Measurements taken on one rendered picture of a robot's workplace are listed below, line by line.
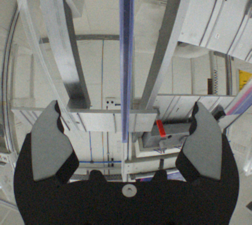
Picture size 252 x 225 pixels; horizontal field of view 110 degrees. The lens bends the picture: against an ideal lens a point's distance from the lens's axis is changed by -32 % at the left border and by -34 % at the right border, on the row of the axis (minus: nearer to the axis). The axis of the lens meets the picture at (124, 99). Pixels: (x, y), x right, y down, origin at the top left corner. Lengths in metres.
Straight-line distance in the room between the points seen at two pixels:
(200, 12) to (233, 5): 0.10
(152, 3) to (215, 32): 0.30
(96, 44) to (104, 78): 0.58
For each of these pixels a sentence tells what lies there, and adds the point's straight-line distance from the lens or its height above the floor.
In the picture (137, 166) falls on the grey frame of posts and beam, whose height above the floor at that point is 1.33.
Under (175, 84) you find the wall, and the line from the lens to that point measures 2.38.
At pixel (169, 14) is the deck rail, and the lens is 0.30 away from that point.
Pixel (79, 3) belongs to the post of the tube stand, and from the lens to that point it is 0.26.
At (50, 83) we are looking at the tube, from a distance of 0.20.
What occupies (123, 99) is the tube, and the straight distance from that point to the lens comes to 0.19.
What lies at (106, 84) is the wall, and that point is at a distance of 2.06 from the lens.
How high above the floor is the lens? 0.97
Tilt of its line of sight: 3 degrees up
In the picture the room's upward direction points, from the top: 180 degrees counter-clockwise
